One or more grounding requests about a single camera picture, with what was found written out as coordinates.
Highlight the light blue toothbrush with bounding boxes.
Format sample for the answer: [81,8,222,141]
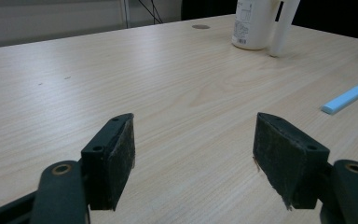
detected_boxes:
[321,74,358,116]

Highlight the black cables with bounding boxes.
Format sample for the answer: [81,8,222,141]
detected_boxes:
[137,0,164,25]

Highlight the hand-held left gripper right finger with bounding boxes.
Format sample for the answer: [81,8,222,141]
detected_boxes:
[252,112,331,211]

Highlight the white mug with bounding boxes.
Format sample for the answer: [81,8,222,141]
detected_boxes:
[231,0,301,58]

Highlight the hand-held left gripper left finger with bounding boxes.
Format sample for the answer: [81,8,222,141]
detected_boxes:
[80,112,136,212]

